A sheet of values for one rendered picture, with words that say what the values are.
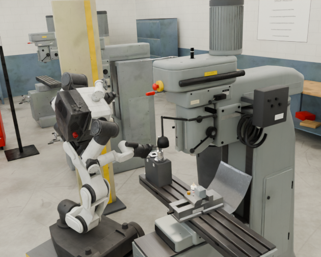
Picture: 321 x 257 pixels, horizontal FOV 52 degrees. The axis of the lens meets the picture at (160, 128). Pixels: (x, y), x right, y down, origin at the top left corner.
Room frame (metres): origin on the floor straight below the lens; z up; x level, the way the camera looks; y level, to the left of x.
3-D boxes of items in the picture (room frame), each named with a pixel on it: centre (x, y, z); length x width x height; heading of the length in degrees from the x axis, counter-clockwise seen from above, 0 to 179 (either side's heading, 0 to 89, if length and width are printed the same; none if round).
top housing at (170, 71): (1.94, -0.22, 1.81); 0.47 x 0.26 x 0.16; 120
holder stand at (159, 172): (2.29, 0.04, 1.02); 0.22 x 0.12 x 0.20; 28
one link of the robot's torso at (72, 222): (2.17, 0.63, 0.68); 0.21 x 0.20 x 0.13; 49
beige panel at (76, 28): (3.39, 0.77, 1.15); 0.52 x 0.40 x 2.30; 120
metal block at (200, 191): (1.87, -0.24, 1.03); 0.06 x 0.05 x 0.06; 27
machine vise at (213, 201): (1.86, -0.21, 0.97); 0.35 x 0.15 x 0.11; 117
